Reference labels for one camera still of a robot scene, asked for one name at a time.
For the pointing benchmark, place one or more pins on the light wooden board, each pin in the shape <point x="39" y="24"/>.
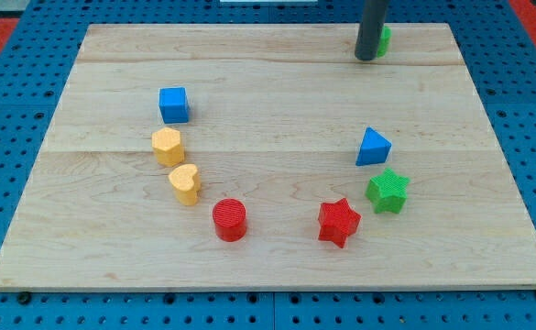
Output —
<point x="277" y="116"/>

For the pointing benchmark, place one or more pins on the red star block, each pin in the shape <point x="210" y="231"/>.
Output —
<point x="338" y="221"/>

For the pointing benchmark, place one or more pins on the yellow heart block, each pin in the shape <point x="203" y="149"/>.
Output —
<point x="185" y="181"/>

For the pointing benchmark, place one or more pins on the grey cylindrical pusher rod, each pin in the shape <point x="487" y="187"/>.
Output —
<point x="370" y="28"/>

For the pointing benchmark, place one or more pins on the blue cube block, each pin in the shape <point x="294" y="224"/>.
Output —
<point x="173" y="105"/>

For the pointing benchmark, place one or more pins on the green circle block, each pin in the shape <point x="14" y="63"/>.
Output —
<point x="384" y="41"/>

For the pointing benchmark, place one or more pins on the blue triangle block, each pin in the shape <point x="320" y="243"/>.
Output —
<point x="374" y="148"/>

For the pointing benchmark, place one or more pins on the red cylinder block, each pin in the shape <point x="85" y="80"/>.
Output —
<point x="229" y="217"/>

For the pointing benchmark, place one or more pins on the yellow hexagon block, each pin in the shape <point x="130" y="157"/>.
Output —
<point x="167" y="146"/>

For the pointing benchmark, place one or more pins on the green star block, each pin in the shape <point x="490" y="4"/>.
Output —
<point x="387" y="192"/>

